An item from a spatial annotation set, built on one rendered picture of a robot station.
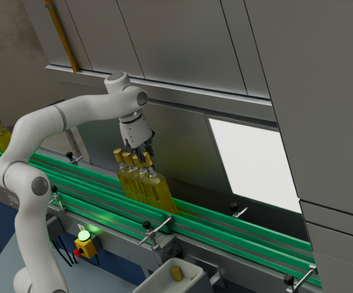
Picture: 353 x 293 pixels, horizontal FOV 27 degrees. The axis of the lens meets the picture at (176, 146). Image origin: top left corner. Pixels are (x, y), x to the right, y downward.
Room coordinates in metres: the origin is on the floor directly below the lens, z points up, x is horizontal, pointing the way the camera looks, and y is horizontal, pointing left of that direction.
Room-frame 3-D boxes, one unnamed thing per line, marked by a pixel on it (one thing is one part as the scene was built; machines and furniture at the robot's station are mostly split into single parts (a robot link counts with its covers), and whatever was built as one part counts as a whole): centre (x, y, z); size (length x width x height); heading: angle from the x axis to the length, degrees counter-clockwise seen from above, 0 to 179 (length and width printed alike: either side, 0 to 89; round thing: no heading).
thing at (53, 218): (2.71, 0.63, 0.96); 0.08 x 0.08 x 0.08; 35
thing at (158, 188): (2.30, 0.11, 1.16); 0.06 x 0.06 x 0.21; 34
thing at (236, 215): (2.08, -0.13, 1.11); 0.07 x 0.04 x 0.13; 125
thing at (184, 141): (2.19, -0.12, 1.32); 0.90 x 0.03 x 0.34; 35
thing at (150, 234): (2.16, 0.17, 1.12); 0.17 x 0.03 x 0.12; 125
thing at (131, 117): (2.30, 0.11, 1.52); 0.09 x 0.08 x 0.03; 124
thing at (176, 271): (2.10, 0.15, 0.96); 0.04 x 0.04 x 0.04
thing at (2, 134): (3.23, 0.76, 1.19); 0.06 x 0.06 x 0.28; 35
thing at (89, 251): (2.48, 0.47, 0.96); 0.07 x 0.07 x 0.07; 35
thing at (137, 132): (2.30, 0.11, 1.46); 0.10 x 0.07 x 0.11; 124
